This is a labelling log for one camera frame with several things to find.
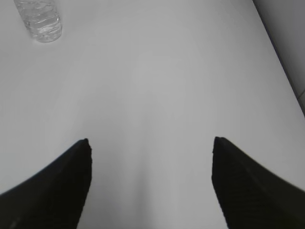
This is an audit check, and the clear Wahaha water bottle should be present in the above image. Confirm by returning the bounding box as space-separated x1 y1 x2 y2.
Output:
14 0 62 43

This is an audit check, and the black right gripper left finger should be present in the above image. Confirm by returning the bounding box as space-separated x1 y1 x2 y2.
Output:
0 139 92 229

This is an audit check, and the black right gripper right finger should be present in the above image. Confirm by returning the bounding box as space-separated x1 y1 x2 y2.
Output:
212 137 305 229

